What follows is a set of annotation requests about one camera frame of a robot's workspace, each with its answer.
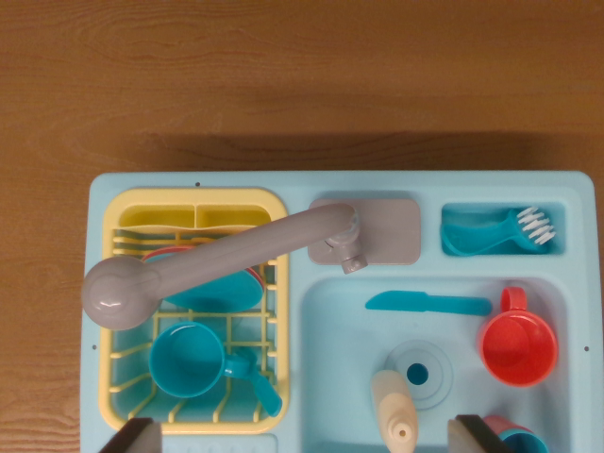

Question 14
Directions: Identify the grey toy faucet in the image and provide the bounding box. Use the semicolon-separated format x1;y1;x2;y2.
80;197;369;330

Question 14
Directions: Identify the teal tumbler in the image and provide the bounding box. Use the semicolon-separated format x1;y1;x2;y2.
498;428;551;453

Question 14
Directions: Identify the red toy plate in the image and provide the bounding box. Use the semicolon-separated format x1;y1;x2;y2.
141;244;266;289

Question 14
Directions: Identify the red cup with handle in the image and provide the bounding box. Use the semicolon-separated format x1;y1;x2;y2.
478;285;560;388

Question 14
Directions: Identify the yellow plastic dish rack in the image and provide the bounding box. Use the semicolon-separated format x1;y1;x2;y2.
97;187;290;435

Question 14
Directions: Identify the light blue toy sink unit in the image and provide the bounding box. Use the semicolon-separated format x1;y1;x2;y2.
80;170;596;453

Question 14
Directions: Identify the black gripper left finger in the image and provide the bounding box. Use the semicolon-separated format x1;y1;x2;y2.
97;416;163;453

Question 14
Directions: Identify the cream detergent bottle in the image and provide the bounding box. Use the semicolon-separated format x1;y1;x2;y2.
370;369;419;453

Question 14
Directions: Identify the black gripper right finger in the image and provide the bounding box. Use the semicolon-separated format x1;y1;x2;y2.
445;413;509;453

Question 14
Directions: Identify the teal toy spoon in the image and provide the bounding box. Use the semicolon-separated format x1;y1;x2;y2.
249;367;283;419

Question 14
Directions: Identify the teal toy knife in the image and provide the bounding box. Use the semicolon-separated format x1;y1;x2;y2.
364;290;494;317

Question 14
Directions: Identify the teal cup with handle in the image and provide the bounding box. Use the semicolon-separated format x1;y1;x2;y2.
148;322;259;398

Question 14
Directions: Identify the teal toy plate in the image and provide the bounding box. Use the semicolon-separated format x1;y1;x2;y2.
159;266;263;313

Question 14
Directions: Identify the teal dish brush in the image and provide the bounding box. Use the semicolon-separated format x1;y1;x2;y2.
440;205;556;259

